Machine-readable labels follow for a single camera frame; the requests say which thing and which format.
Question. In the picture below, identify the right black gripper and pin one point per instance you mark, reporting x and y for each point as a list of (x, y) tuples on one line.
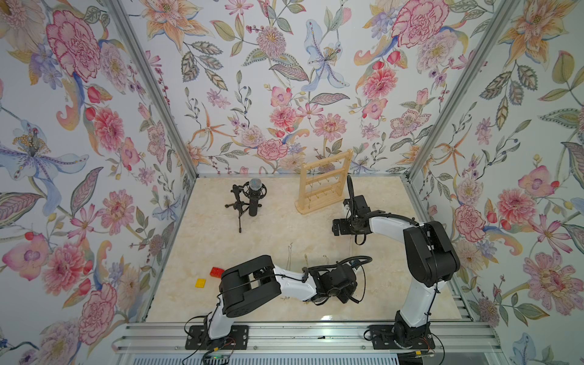
[(340, 223)]

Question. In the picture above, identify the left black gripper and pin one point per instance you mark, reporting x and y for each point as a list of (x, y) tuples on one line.
[(345, 277)]

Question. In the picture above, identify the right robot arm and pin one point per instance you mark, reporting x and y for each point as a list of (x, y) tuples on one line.
[(447, 260)]

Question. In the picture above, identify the wooden jewelry display stand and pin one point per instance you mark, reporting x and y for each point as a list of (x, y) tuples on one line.
[(322, 183)]

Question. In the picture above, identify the black microphone with mesh head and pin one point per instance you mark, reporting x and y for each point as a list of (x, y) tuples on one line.
[(256, 192)]

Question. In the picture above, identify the red toy brick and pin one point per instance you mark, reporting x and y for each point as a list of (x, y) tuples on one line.
[(216, 272)]

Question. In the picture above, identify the yellow toy brick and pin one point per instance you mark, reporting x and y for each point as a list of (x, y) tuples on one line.
[(200, 283)]

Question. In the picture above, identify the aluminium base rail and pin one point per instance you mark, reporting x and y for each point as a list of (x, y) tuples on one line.
[(308, 337)]

